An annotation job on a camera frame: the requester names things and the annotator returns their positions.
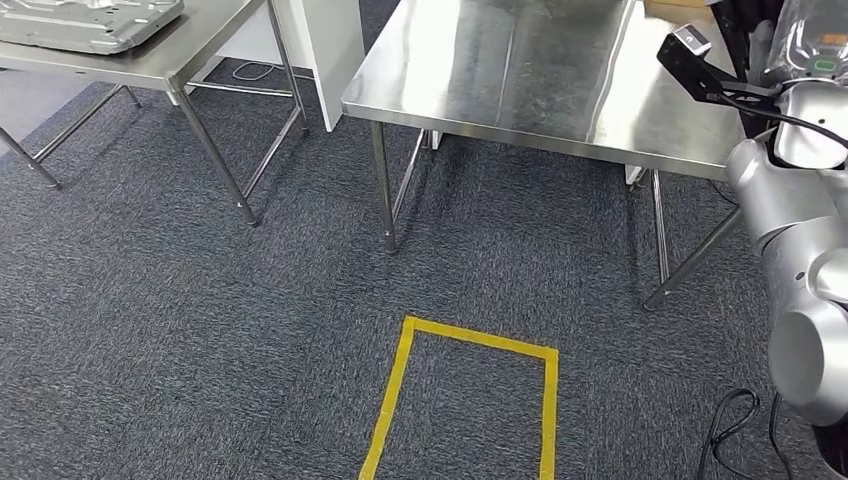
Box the pale floor cable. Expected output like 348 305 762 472
230 59 316 84

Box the stainless steel workbench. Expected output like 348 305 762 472
341 0 753 313

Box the yellow floor tape square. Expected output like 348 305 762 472
357 315 561 480

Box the white cabinet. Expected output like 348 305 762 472
165 0 367 134

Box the black tether cable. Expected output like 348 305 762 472
695 387 796 480

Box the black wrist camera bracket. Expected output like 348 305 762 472
657 33 786 111

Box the robot right hand grey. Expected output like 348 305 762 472
748 0 848 87

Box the grey sheet metal part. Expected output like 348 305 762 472
0 0 187 57

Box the stainless steel table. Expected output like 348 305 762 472
0 0 311 230

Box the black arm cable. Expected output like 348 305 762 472
715 92 848 150

